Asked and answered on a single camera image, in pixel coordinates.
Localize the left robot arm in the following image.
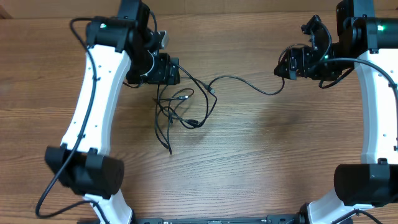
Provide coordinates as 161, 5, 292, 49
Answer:
45, 0, 180, 223

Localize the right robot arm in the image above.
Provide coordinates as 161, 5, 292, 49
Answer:
266, 0, 397, 223

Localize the black usb cable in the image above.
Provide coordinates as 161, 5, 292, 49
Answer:
154, 63, 218, 130
206, 43, 308, 96
154, 85, 195, 156

